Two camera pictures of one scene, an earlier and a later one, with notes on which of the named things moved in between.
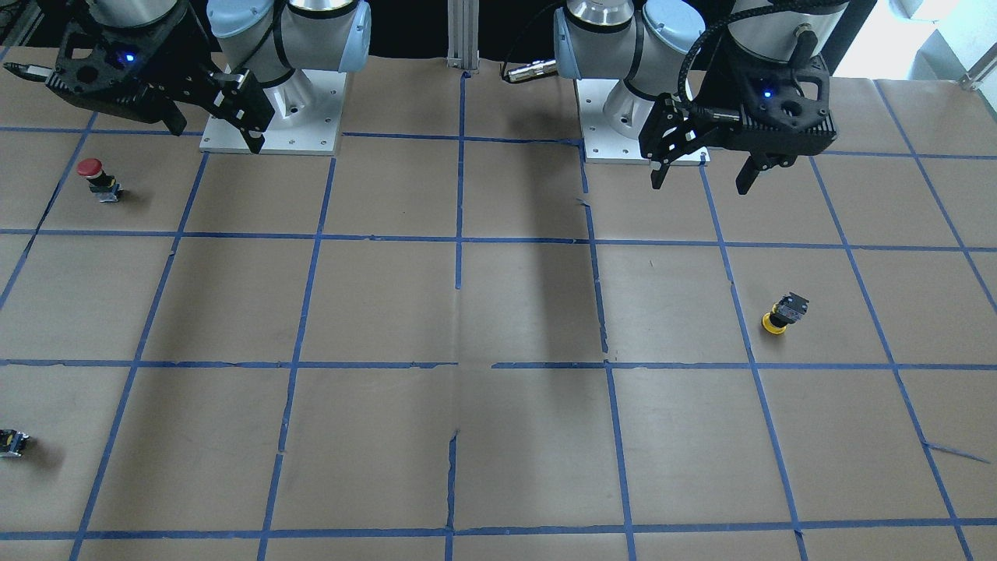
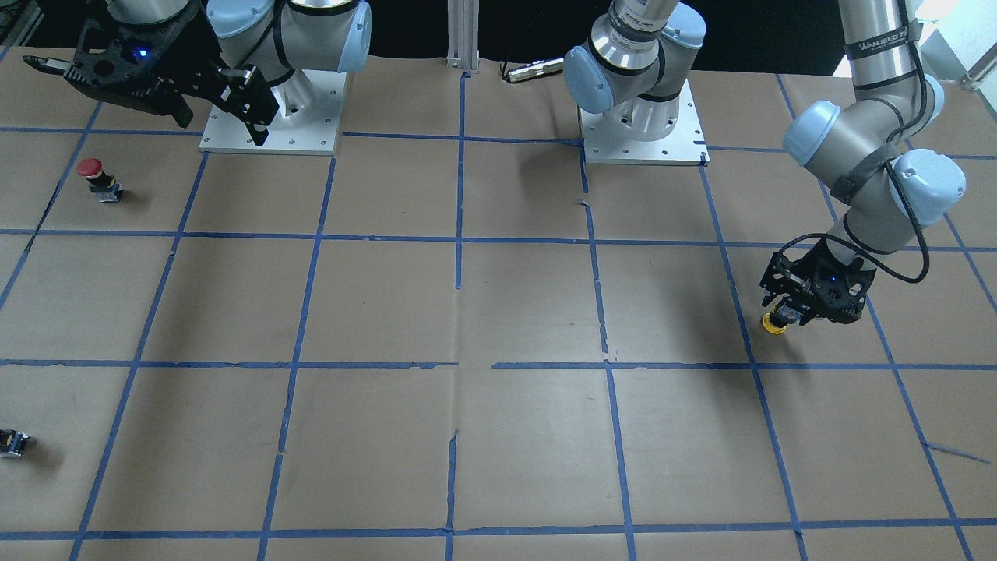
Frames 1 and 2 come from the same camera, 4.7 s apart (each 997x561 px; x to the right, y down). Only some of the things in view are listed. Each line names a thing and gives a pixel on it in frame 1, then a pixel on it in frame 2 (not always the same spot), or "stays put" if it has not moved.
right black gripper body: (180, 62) stays put
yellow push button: (787, 312) stays put
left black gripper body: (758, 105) -> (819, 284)
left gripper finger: (668, 132) -> (776, 282)
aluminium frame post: (463, 34) stays put
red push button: (101, 185) stays put
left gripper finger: (755, 163) -> (808, 313)
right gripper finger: (240, 100) stays put
